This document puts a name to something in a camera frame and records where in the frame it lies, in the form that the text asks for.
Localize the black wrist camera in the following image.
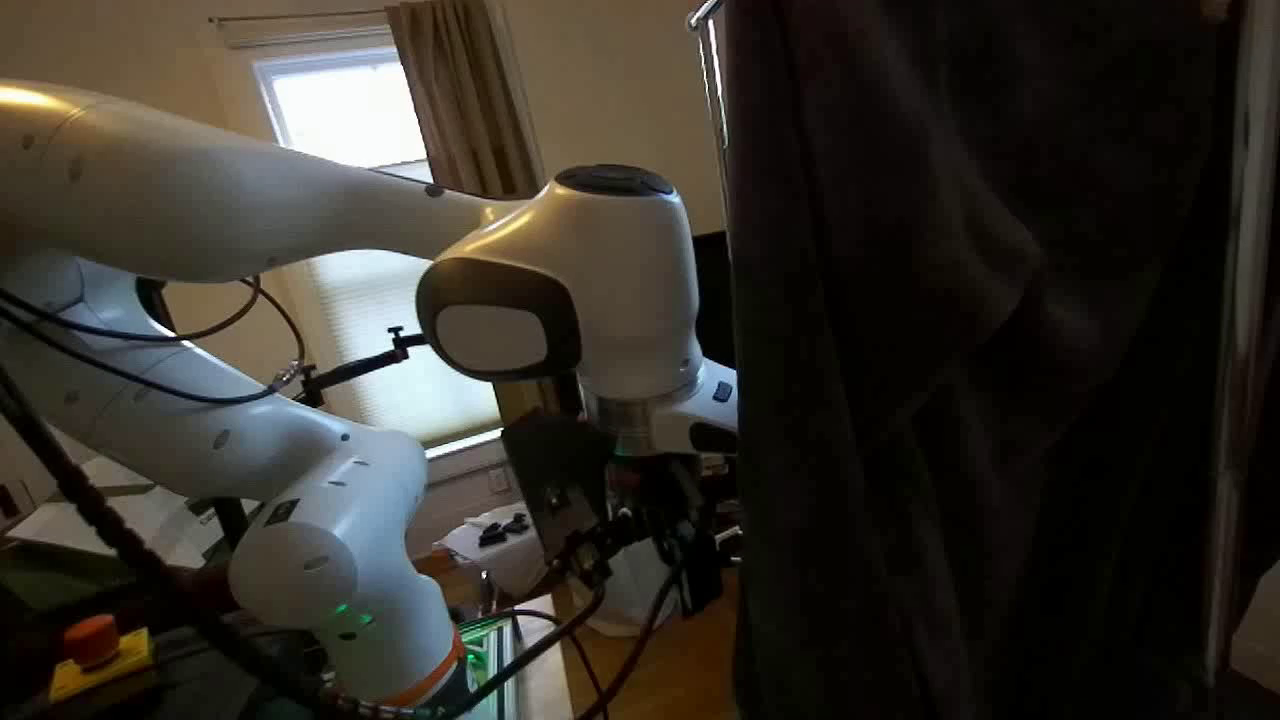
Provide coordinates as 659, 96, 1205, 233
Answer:
498, 402, 620, 591

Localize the thin black cable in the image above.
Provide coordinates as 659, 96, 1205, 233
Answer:
0, 273, 312, 411

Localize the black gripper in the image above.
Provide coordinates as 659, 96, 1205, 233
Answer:
608, 411, 743, 619

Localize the white window blind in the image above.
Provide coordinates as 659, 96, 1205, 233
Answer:
159, 246, 507, 449

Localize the thick black cable conduit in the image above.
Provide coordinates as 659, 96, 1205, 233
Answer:
0, 367, 342, 716

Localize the olive curtain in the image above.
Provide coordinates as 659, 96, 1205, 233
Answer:
385, 0, 549, 202

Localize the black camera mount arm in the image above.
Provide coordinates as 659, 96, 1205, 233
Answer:
295, 323, 433, 408

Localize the gray robe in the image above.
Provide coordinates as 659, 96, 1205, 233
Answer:
721, 0, 1248, 720

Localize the yellow red emergency stop button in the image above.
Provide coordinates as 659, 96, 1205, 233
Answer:
48, 612, 163, 707

